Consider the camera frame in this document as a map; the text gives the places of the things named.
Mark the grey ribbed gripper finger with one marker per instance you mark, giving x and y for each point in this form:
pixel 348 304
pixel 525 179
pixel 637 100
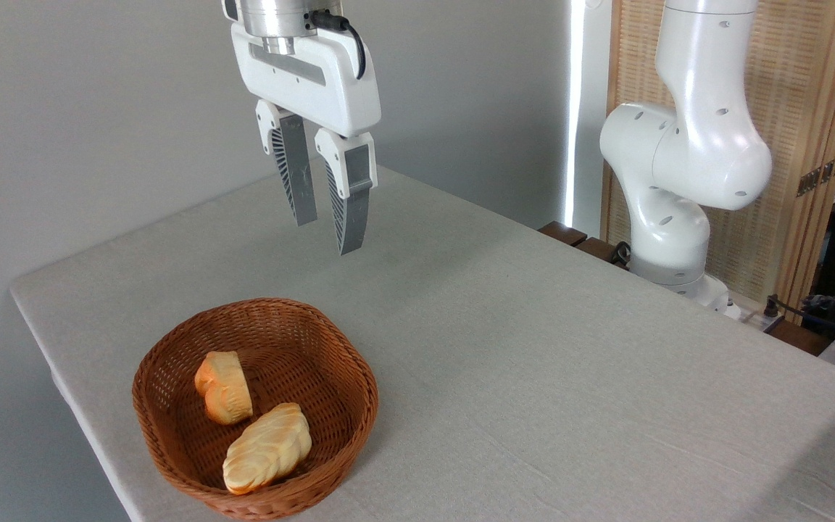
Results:
pixel 351 181
pixel 294 167

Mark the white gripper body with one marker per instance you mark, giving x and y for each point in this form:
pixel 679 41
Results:
pixel 316 87

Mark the small golden bread roll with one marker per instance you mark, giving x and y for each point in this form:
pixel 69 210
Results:
pixel 225 391

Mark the long pale bread loaf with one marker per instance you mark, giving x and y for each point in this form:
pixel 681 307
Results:
pixel 265 449

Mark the brown woven wicker basket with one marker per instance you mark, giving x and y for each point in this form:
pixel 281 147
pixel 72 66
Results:
pixel 301 341

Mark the white vertical light strip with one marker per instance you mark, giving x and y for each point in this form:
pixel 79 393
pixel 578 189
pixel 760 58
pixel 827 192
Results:
pixel 574 109

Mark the grey tablecloth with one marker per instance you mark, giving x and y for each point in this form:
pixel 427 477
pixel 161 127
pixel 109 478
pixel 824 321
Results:
pixel 533 362

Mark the bamboo folding screen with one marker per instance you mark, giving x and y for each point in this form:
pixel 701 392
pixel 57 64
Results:
pixel 787 72

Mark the metal screen hinge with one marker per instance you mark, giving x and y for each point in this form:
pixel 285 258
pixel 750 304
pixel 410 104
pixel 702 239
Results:
pixel 820 174

